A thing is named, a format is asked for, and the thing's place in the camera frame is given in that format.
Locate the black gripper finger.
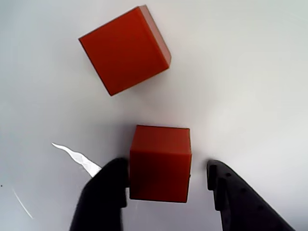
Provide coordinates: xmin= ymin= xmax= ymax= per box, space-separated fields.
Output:
xmin=69 ymin=157 xmax=130 ymax=231
xmin=206 ymin=159 xmax=297 ymax=231

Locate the red cube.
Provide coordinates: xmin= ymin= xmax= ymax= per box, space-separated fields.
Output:
xmin=128 ymin=124 xmax=193 ymax=204
xmin=78 ymin=4 xmax=172 ymax=97

